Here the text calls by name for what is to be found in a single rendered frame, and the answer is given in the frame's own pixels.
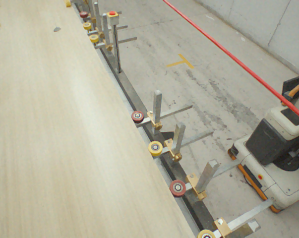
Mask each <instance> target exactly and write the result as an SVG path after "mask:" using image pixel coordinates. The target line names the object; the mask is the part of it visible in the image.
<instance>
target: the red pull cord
mask: <svg viewBox="0 0 299 238"><path fill-rule="evenodd" d="M162 1H163V2H165V3H166V4H167V5H169V6H170V7H171V8H172V9H173V10H174V11H176V12H177V13H179V14H180V16H182V17H183V18H184V19H185V20H186V21H187V22H189V23H190V24H191V25H193V26H194V27H195V28H196V29H197V30H199V31H200V33H202V34H203V35H204V36H206V37H207V38H208V39H209V40H210V41H212V42H213V43H214V44H215V45H216V46H217V47H219V48H220V49H221V50H222V51H223V52H225V53H226V54H227V55H228V56H229V57H230V58H231V59H233V60H234V61H235V62H236V63H238V64H239V65H240V66H241V67H242V68H243V69H245V71H246V72H248V73H249V74H250V75H252V76H253V77H254V78H255V79H256V80H258V81H259V83H261V84H262V85H263V86H264V87H265V88H266V89H268V90H269V91H270V92H271V93H273V94H274V95H275V96H276V97H277V98H278V99H279V100H281V101H282V102H283V103H284V104H285V105H287V106H288V107H289V108H290V109H291V110H292V111H293V112H294V113H295V114H297V115H298V116H299V110H298V109H297V108H296V107H295V106H294V105H293V104H291V103H290V102H289V101H288V100H287V99H285V98H284V97H283V96H282V95H280V93H279V92H277V91H276V90H275V89H274V88H272V87H271V86H270V85H268V84H267V83H266V82H265V81H264V80H263V79H262V78H260V77H259V76H258V75H257V74H256V73H254V72H253V71H252V70H251V69H250V68H248V67H247V66H246V65H245V64H244V63H242V62H241V61H240V60H239V59H238V58H236V56H234V55H233V54H231V53H230V52H229V51H228V50H227V49H225V48H224V47H223V46H222V45H220V43H219V42H217V41H216V40H215V39H213V38H212V37H211V36H210V35H208V34H207V33H206V32H204V31H203V30H202V29H201V28H200V27H199V26H198V25H196V24H195V23H194V22H193V21H192V20H190V19H189V18H187V17H186V16H185V15H184V14H183V13H182V12H181V11H180V10H178V9H177V8H175V7H174V6H173V5H172V4H170V3H169V2H168V1H167V0H162Z"/></svg>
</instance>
